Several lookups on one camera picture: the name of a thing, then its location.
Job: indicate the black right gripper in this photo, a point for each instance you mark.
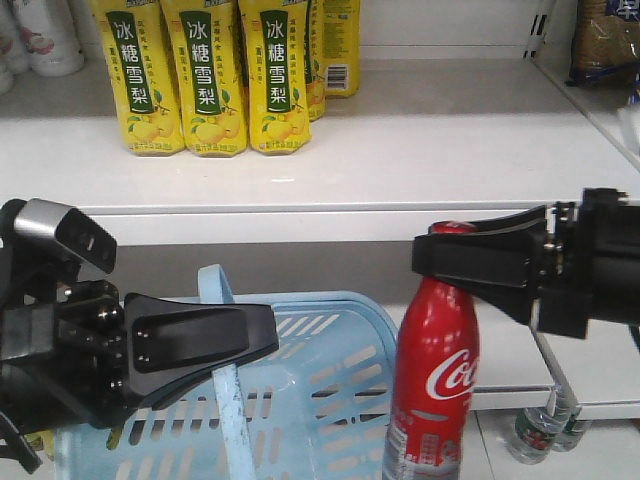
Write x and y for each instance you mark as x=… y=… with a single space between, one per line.
x=592 y=271

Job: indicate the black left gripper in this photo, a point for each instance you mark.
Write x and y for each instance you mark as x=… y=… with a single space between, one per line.
x=63 y=362

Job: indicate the light blue plastic basket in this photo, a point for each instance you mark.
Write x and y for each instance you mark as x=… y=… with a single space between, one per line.
x=317 y=408

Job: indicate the red Coca-Cola aluminium bottle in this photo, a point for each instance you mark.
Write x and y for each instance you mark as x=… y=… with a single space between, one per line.
x=436 y=362

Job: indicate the white shelf unit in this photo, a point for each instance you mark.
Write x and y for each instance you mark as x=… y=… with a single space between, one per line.
x=420 y=142

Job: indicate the clear water bottle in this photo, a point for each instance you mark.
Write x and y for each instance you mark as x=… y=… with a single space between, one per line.
x=534 y=432
x=571 y=435

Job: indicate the brown cracker package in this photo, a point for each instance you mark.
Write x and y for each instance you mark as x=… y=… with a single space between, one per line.
x=605 y=43

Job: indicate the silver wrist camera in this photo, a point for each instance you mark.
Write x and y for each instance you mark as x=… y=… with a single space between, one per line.
x=67 y=233

